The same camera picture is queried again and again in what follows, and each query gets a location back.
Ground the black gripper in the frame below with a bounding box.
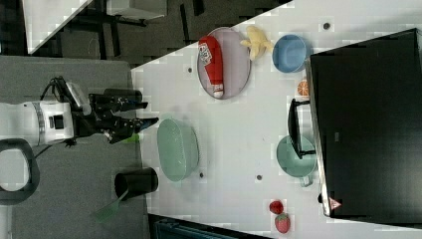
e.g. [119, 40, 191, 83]
[70, 94, 159, 144]

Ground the green plastic strainer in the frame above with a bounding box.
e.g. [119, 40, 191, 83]
[157, 116, 199, 182]

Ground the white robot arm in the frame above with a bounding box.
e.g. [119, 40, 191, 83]
[1, 89, 158, 147]

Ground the small green object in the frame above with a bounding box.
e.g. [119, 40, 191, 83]
[123, 133, 139, 143]

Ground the black cylindrical cup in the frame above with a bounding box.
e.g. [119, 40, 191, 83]
[114, 167, 158, 201]

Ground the red plush ketchup bottle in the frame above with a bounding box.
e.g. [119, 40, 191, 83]
[198, 36, 224, 99]

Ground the green spatula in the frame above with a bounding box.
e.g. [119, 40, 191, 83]
[94, 190, 128, 223]

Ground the grey round plate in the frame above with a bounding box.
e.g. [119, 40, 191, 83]
[197, 28, 251, 100]

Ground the yellow plush banana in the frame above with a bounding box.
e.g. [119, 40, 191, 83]
[240, 25, 274, 61]

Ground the green mug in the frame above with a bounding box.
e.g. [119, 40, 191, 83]
[277, 136, 317, 187]

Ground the blue bowl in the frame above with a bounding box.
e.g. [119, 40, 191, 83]
[272, 34, 313, 74]

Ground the red strawberry toy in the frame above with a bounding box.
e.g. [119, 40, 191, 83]
[269, 200, 284, 214]

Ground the orange slice toy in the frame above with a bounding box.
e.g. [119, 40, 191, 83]
[297, 80, 309, 97]

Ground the red strawberry with green leaves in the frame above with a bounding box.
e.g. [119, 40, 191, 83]
[275, 213, 291, 234]

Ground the black toaster oven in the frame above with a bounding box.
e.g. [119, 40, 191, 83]
[289, 28, 422, 228]

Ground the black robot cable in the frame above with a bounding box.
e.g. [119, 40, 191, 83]
[39, 76, 68, 102]

